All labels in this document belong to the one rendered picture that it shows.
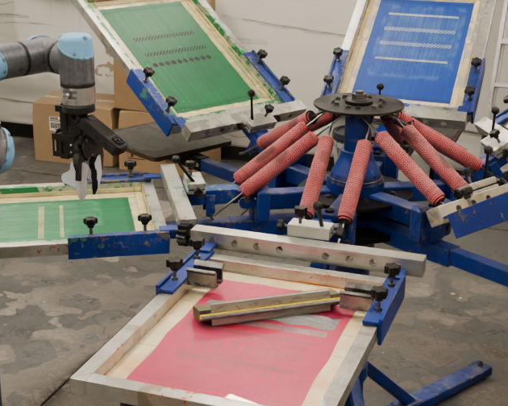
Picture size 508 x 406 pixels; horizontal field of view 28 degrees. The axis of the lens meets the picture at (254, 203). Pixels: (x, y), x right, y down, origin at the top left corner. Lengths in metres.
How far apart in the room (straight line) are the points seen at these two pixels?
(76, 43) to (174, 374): 0.78
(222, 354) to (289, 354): 0.16
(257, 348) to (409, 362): 2.07
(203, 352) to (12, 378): 2.03
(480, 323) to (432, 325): 0.23
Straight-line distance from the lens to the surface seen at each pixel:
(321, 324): 2.58
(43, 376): 4.38
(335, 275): 2.79
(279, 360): 2.41
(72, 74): 2.20
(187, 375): 2.35
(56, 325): 4.80
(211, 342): 2.49
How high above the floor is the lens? 2.09
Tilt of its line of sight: 19 degrees down
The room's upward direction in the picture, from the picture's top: 1 degrees clockwise
